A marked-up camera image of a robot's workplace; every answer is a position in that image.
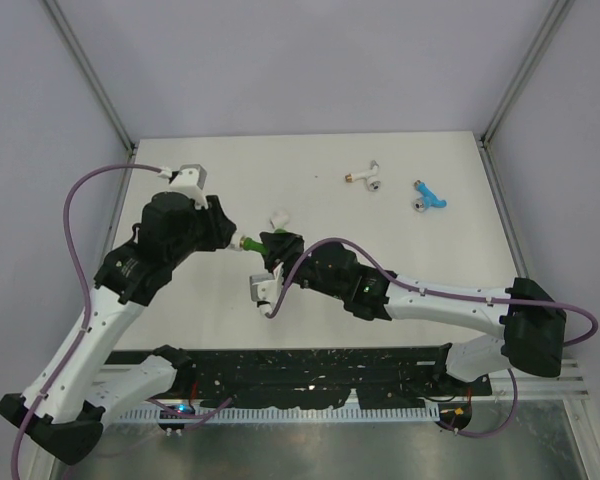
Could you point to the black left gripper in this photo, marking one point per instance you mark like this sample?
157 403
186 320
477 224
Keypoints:
221 225

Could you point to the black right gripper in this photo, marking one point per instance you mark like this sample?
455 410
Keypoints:
282 247

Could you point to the green plastic faucet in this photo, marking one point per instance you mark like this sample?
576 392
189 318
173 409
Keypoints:
250 244

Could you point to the white plastic elbow fitting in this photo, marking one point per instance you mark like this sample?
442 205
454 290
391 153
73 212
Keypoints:
236 241

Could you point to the second white elbow fitting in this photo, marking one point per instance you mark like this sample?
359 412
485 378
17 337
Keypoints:
279 219

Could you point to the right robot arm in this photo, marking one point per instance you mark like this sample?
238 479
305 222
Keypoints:
519 327

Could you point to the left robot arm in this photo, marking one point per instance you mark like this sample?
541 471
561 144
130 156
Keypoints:
62 411

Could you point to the white plastic faucet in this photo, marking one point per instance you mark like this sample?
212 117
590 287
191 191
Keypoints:
370 177

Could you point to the blue plastic faucet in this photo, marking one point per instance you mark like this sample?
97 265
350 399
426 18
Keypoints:
427 198

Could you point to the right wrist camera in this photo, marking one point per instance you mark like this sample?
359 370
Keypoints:
266 289

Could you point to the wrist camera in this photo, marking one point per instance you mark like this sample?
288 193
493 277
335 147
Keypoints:
189 180
266 289

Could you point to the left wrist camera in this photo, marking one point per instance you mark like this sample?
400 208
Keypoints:
189 180

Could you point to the white slotted cable duct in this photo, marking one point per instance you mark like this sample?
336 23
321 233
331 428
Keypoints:
349 413

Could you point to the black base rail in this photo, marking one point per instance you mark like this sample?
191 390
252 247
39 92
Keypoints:
318 379

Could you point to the aluminium frame post left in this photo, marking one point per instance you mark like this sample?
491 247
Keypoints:
66 32

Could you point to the aluminium frame post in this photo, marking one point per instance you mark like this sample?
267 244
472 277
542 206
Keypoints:
537 48
66 32

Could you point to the aluminium frame post right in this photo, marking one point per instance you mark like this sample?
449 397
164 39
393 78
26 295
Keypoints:
537 48

